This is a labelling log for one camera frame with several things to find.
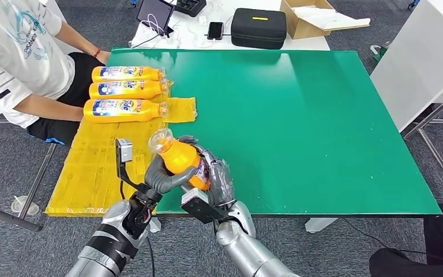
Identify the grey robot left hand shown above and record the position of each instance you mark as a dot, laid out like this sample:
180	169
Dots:
162	179

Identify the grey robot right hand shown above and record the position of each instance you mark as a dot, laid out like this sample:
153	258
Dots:
219	183

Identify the person's left hand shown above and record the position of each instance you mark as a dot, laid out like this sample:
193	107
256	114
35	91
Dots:
103	56

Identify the orange detergent bottle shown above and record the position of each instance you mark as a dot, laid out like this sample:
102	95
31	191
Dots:
149	91
145	114
149	74
181	156

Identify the person's left forearm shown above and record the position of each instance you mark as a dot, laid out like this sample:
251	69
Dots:
76	38

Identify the person's right forearm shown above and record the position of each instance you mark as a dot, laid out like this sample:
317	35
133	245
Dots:
49	107

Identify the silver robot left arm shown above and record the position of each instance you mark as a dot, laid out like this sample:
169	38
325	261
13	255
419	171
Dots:
114	244

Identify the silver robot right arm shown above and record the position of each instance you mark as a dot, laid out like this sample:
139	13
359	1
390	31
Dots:
252	252

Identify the black tablet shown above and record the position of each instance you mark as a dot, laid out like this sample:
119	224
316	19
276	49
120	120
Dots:
154	13

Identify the yellow taped cardboard mat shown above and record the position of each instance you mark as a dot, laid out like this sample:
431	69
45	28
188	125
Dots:
91	164

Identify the person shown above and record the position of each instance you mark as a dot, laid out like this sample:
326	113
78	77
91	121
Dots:
435	244
15	57

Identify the black controller device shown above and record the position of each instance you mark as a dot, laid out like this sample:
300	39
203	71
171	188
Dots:
190	7

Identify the small white charger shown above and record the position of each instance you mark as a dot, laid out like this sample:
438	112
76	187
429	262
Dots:
203	20

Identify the black smartphone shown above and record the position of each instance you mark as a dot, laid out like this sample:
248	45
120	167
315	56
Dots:
215	31

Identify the green top table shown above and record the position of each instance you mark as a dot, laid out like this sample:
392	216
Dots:
321	114

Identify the clear plastic cup lid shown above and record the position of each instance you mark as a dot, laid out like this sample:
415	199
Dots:
24	205

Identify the black zip case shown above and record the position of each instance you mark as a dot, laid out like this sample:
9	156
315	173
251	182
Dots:
259	30

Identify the white desk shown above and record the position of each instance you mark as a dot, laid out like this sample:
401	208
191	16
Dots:
311	44

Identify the brown cardboard box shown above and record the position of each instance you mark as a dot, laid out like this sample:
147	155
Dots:
300	29

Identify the white foam sheet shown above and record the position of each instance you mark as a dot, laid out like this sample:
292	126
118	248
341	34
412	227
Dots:
330	18

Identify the green and white object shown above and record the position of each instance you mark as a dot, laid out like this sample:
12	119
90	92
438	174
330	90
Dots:
380	52

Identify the white side table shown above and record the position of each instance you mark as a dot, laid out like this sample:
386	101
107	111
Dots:
416	65

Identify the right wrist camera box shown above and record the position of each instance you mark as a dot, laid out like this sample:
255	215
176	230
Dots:
198	204

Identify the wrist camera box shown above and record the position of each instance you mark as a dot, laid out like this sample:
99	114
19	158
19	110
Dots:
124	151
198	204

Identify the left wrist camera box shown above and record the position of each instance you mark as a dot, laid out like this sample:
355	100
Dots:
124	151

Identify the metal stool frame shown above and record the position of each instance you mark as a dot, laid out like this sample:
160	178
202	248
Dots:
7	216

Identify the blue cart frame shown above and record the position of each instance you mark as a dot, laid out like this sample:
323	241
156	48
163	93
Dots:
413	4

